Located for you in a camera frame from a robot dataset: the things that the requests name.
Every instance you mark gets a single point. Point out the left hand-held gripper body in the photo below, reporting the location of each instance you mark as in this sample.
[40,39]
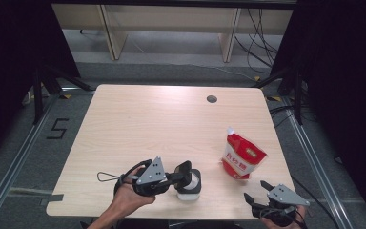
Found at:
[152,173]

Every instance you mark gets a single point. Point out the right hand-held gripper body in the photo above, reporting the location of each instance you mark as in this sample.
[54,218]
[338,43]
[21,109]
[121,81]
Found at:
[286,197]

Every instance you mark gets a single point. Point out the square glass jar black rim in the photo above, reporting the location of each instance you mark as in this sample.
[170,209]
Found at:
[195,187]

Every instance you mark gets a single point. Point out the red and white sugar bag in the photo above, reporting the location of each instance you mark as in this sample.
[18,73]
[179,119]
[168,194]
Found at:
[243,156]

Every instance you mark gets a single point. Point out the person's right hand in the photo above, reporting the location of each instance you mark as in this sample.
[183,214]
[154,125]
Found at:
[300,219]

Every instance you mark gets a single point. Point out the person's left hand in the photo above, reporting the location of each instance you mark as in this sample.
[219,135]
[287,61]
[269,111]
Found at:
[127,198]

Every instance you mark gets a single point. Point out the black metal stand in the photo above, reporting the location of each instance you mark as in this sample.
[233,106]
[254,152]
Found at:
[297,95]
[38,95]

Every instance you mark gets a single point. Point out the grey tape strip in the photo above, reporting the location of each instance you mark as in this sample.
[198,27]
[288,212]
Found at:
[55,197]

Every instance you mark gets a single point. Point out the black curtain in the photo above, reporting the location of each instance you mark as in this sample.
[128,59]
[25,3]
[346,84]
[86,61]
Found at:
[346,79]
[12,63]

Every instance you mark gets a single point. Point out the light wooden shelf unit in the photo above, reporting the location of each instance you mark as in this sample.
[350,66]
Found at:
[171,16]

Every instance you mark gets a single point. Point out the metal floor rail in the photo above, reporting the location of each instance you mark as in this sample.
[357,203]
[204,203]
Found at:
[19,159]
[314,165]

